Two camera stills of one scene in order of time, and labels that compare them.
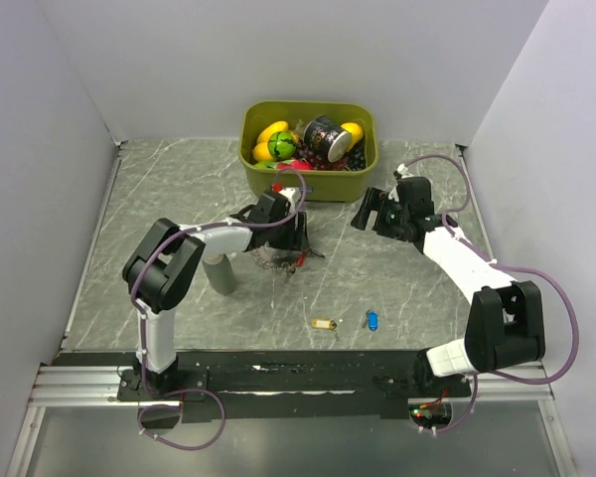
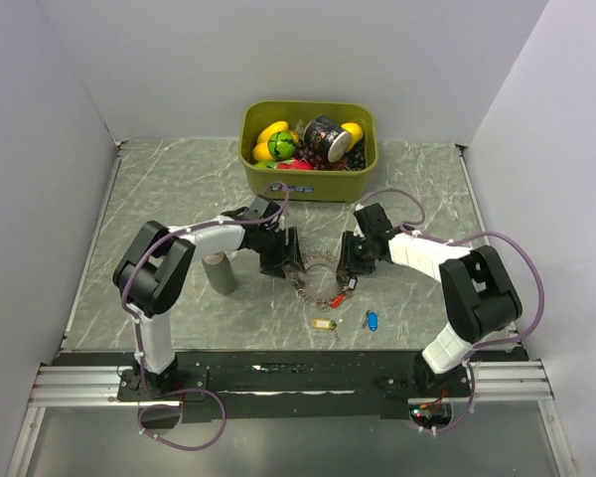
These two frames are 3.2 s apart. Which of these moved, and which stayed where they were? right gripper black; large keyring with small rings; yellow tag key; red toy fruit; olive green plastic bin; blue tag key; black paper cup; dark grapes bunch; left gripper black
Moved: right gripper black; large keyring with small rings; left gripper black
Stayed: yellow tag key; dark grapes bunch; olive green plastic bin; black paper cup; blue tag key; red toy fruit
